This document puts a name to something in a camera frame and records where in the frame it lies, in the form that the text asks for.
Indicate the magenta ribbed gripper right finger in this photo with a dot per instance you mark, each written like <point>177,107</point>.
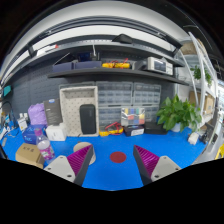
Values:
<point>152,167</point>

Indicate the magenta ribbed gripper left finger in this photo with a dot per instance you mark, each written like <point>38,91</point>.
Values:
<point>74,167</point>

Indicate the clear plastic water bottle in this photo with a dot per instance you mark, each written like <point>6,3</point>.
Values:
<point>44,146</point>

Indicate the beige round cup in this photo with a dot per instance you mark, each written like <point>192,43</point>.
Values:
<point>81,145</point>

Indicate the red round marker disc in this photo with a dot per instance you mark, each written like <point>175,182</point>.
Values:
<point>118,157</point>

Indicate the blue table mat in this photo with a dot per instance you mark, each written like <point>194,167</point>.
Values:
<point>104,174</point>

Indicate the black box with label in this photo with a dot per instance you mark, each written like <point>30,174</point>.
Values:
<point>133,130</point>

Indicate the black flat case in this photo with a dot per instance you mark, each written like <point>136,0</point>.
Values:
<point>154,128</point>

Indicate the white small box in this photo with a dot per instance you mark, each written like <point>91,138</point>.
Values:
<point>56,133</point>

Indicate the yellow red clamp meter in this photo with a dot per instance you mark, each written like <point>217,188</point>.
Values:
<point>111,129</point>

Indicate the clear box of coloured parts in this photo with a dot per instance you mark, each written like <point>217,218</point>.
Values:
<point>132,116</point>

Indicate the black rectangular speaker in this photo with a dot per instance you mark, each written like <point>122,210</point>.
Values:
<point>88,118</point>

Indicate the brown cardboard box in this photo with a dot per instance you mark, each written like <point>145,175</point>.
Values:
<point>30,154</point>

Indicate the blue carton box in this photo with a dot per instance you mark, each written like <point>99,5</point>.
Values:
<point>29,135</point>

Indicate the green potted plant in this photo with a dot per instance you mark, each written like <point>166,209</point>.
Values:
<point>174,111</point>

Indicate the dark grey upright booklet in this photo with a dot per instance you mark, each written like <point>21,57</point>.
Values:
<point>53,111</point>

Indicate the purple plastic bag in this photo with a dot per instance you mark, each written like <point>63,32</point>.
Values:
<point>37,114</point>

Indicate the white pegboard tray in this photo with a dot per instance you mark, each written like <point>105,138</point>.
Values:
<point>71,98</point>

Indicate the grey drawer cabinet right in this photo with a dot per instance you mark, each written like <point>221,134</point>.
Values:
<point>147,96</point>

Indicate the grey drawer cabinet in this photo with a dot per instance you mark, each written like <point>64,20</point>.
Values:
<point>147,96</point>
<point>111,97</point>

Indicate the grey drawer cabinet left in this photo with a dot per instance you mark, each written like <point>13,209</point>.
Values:
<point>111,97</point>

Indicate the white electronic instrument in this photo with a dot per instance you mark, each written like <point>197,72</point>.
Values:
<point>158,65</point>

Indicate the yellow tool on shelf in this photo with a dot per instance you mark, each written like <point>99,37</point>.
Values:
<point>116,64</point>

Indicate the white metal rack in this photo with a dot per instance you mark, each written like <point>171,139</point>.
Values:
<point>201,76</point>

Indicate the dark grey wall shelf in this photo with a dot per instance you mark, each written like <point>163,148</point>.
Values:
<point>112,74</point>

